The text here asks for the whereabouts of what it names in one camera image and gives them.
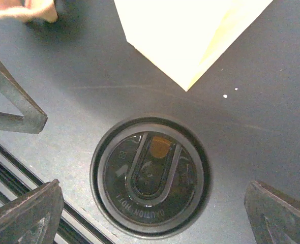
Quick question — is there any brown paper bag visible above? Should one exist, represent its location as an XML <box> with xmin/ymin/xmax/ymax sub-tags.
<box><xmin>115</xmin><ymin>1</ymin><xmax>269</xmax><ymax>90</ymax></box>

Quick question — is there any black plastic cup lid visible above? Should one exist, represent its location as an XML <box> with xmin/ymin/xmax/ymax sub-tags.
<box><xmin>89</xmin><ymin>114</ymin><xmax>212</xmax><ymax>239</ymax></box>

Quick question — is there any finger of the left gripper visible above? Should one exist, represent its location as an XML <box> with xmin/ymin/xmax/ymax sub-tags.
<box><xmin>0</xmin><ymin>61</ymin><xmax>48</xmax><ymax>134</ymax></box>

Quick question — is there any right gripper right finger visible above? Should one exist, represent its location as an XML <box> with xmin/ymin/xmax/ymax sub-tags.
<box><xmin>244</xmin><ymin>180</ymin><xmax>300</xmax><ymax>243</ymax></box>

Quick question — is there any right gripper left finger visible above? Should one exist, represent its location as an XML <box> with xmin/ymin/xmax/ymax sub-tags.
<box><xmin>0</xmin><ymin>179</ymin><xmax>64</xmax><ymax>243</ymax></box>

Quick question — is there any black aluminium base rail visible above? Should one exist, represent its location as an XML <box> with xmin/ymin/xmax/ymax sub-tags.
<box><xmin>0</xmin><ymin>145</ymin><xmax>111</xmax><ymax>243</ymax></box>

